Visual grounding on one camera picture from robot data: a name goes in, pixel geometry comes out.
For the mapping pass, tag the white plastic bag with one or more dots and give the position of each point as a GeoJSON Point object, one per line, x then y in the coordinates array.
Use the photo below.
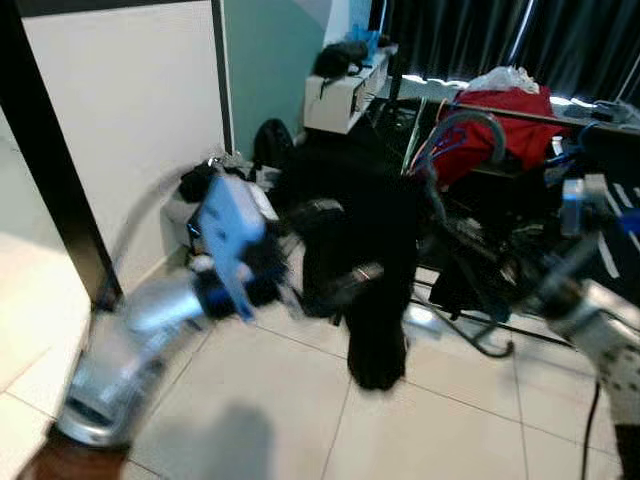
{"type": "Point", "coordinates": [505, 80]}

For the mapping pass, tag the blue bag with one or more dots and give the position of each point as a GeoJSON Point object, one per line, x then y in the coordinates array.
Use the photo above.
{"type": "Point", "coordinates": [368, 38]}

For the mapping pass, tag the dark grey crumpled garment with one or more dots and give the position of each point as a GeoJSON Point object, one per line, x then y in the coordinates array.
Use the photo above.
{"type": "Point", "coordinates": [200, 180]}

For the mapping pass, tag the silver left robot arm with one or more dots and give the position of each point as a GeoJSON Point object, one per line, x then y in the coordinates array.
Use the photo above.
{"type": "Point", "coordinates": [140, 330]}

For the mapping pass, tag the white open shelf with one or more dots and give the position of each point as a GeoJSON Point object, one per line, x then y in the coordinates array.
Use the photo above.
{"type": "Point", "coordinates": [335, 100]}

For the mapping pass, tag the black backpack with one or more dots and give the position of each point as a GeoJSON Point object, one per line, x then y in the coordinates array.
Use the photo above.
{"type": "Point", "coordinates": [272, 150]}

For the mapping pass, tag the black shoulder bag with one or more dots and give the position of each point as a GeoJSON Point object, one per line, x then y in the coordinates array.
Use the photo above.
{"type": "Point", "coordinates": [340, 58]}

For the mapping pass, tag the red cloth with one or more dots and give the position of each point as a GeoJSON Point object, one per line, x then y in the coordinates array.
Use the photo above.
{"type": "Point", "coordinates": [522, 130]}

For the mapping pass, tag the black metal clothes rack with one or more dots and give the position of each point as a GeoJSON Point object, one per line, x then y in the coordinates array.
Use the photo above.
{"type": "Point", "coordinates": [560, 118]}

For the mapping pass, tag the black door frame post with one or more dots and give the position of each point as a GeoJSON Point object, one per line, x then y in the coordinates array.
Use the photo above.
{"type": "Point", "coordinates": [45, 130]}

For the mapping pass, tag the black curtain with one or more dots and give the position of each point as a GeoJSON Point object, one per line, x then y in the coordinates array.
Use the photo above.
{"type": "Point", "coordinates": [560, 40]}

